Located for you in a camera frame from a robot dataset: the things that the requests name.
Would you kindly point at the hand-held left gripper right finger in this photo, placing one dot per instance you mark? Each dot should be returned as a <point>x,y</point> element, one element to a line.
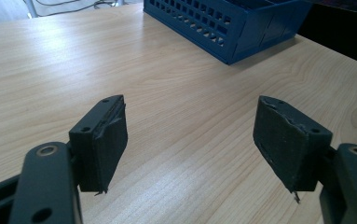
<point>286,146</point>

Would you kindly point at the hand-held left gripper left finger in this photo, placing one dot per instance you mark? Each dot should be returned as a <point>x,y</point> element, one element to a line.
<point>100,149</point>

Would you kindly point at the blue plastic file rack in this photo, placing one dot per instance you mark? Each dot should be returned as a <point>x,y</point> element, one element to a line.
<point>229,28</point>

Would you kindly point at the white metal stand frame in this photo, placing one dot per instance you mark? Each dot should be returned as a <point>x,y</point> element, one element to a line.
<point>31,7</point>

